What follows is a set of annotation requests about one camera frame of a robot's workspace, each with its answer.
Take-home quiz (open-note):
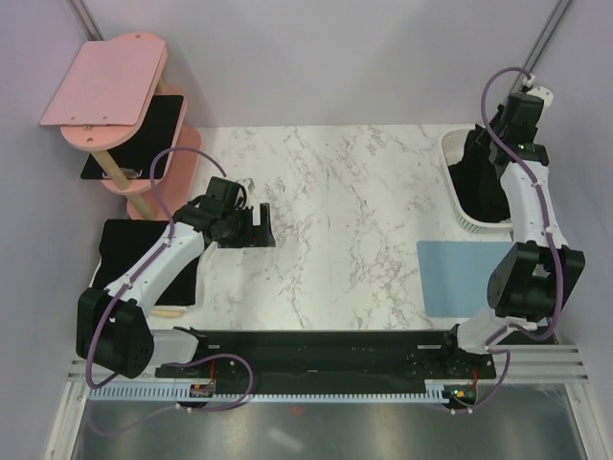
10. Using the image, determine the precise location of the folded black t shirt stack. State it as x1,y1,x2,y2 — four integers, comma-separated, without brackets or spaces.
91,218,198,308

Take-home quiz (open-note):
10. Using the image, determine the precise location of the black graphic t shirt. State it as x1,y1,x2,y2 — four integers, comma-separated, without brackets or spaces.
448,125,511,223

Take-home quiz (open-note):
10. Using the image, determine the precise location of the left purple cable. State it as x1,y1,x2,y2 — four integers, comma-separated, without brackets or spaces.
85,148,255,436

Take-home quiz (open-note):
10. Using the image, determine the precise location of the black clipboard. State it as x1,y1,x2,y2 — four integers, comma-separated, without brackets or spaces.
109,95,185,180

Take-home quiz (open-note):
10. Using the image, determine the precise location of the light blue mat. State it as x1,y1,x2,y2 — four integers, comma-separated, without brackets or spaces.
417,241,511,318

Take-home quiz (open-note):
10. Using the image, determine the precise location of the white plastic basket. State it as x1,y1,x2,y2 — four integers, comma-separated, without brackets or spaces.
439,125,511,234

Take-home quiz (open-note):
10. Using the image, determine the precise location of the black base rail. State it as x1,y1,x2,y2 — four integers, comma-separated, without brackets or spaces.
174,327,496,381

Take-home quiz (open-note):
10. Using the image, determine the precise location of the pink clipboard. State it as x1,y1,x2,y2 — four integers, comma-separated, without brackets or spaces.
40,35,165,126

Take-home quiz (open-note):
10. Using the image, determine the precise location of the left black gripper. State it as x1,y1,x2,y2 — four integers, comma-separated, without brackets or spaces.
218,203,274,248

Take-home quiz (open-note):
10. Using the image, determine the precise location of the pink three tier shelf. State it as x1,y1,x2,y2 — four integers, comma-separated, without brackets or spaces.
57,33,201,220

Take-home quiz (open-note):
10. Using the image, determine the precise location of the wooden stick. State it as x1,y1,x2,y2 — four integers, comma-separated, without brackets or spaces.
150,309,185,318

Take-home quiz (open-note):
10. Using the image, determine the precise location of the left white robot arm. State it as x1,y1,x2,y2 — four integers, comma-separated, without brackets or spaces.
76,177,276,379

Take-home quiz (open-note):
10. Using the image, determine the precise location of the white slotted cable duct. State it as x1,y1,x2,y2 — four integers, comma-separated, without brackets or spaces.
88,381,475,403

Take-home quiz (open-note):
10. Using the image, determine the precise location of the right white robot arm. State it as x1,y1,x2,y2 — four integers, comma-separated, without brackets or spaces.
438,86,585,378

